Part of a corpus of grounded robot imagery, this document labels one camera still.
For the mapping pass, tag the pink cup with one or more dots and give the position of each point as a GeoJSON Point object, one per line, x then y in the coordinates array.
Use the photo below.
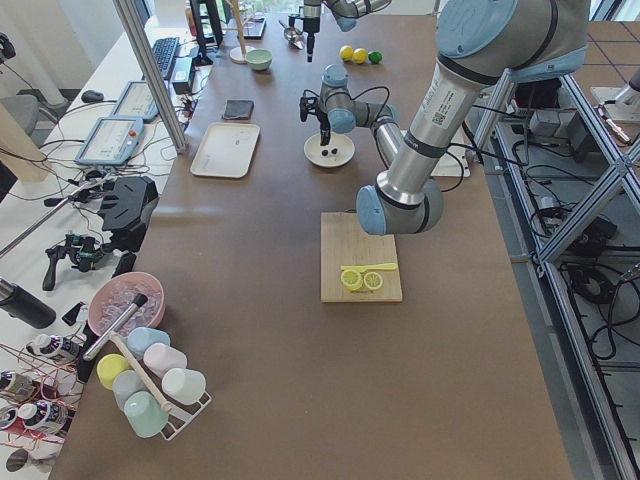
{"type": "Point", "coordinates": [159, 358]}

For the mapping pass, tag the teach pendant near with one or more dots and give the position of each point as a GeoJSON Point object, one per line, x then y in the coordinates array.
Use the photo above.
{"type": "Point", "coordinates": [111, 142]}

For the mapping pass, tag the white cup rack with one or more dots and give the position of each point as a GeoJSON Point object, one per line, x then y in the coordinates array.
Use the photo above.
{"type": "Point", "coordinates": [180, 415]}

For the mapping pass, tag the metal muddler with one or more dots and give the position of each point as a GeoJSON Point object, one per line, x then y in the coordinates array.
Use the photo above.
{"type": "Point", "coordinates": [139, 301]}

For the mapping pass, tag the grey folded cloth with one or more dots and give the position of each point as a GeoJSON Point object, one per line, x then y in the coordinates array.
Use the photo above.
{"type": "Point", "coordinates": [238, 109]}

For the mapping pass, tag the light blue cup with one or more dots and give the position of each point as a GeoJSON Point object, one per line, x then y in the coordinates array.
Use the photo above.
{"type": "Point", "coordinates": [141, 338]}

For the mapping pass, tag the black thermos bottle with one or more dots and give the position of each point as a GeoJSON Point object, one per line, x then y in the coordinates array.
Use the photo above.
{"type": "Point", "coordinates": [24, 306]}

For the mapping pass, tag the white cup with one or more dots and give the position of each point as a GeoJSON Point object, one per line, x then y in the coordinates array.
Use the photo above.
{"type": "Point", "coordinates": [184, 385]}

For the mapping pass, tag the metal scoop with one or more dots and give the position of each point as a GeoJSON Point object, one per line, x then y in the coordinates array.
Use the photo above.
{"type": "Point", "coordinates": [293, 36]}

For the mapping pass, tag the yellow lemon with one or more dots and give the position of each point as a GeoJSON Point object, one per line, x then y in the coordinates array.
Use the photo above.
{"type": "Point", "coordinates": [346, 53]}
{"type": "Point", "coordinates": [360, 56]}

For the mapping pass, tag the teach pendant far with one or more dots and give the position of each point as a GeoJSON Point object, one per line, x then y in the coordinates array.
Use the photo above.
{"type": "Point", "coordinates": [136, 100]}

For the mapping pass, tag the mint green cup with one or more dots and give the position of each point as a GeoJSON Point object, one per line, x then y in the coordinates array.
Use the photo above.
{"type": "Point", "coordinates": [144, 414]}

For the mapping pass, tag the teach pendant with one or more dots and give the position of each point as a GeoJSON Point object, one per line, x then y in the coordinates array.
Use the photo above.
{"type": "Point", "coordinates": [136, 100]}
{"type": "Point", "coordinates": [111, 142]}

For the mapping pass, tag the aluminium frame post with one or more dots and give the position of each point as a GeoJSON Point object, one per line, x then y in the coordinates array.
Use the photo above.
{"type": "Point", "coordinates": [134, 29]}

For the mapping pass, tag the light green bowl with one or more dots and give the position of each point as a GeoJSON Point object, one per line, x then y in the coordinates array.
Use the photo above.
{"type": "Point", "coordinates": [259, 59]}

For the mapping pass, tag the lemon slice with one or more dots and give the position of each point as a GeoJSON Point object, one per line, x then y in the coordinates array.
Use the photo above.
{"type": "Point", "coordinates": [372, 280]}
{"type": "Point", "coordinates": [351, 279]}

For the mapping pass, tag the pink bowl with ice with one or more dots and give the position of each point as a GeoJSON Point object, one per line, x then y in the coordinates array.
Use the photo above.
{"type": "Point", "coordinates": [118, 294]}

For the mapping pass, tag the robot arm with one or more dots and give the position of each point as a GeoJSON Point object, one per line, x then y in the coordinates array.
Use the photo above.
{"type": "Point", "coordinates": [344, 12]}
{"type": "Point", "coordinates": [477, 41]}

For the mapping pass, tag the cream rabbit tray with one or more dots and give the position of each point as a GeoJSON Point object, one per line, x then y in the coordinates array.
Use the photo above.
{"type": "Point", "coordinates": [226, 150]}

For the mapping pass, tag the yellow cup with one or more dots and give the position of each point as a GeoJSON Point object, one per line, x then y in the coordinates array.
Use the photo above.
{"type": "Point", "coordinates": [109, 367]}

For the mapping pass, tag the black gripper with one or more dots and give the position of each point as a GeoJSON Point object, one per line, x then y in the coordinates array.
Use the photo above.
{"type": "Point", "coordinates": [321, 116]}
{"type": "Point", "coordinates": [310, 25]}

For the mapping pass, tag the white camera pole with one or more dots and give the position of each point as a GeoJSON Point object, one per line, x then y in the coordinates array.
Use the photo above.
{"type": "Point", "coordinates": [455, 165]}

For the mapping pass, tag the green lime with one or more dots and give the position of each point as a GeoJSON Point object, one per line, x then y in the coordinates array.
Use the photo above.
{"type": "Point", "coordinates": [375, 57]}

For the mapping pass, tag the white plate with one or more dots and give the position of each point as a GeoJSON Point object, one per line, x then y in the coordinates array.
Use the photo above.
{"type": "Point", "coordinates": [346, 150]}

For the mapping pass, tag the wooden mug tree stand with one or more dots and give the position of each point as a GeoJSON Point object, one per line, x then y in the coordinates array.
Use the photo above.
{"type": "Point", "coordinates": [238, 53]}

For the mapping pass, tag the black keyboard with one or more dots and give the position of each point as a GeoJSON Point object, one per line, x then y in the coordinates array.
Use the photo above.
{"type": "Point", "coordinates": [164, 51]}

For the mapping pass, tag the grey cup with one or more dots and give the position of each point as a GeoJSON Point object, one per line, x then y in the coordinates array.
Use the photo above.
{"type": "Point", "coordinates": [125, 385]}

